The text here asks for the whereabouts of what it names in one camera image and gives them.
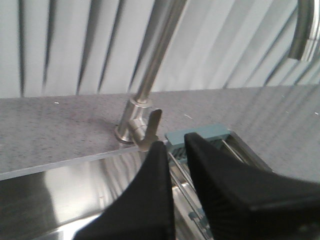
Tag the white pleated curtain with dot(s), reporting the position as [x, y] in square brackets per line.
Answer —
[84, 47]

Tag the steel kitchen faucet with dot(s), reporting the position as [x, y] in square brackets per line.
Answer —
[133, 128]

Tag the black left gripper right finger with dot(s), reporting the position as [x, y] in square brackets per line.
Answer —
[271, 206]

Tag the grey-blue sink dry rack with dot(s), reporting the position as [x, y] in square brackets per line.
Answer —
[197, 157]

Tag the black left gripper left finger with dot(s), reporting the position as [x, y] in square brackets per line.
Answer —
[145, 210]

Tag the stainless steel sink basin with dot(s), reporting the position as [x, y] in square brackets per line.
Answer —
[52, 202]

